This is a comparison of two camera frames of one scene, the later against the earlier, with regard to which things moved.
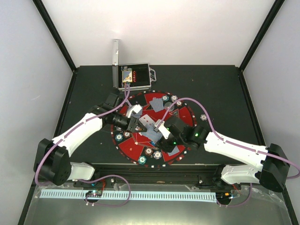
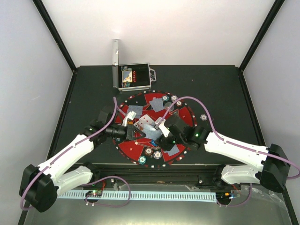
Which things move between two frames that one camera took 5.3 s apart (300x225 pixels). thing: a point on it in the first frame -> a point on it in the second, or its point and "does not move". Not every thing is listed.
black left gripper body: (123, 125) -> (118, 134)
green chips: (142, 160) does not move
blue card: (175, 151) does not move
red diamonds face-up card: (146, 119) does not move
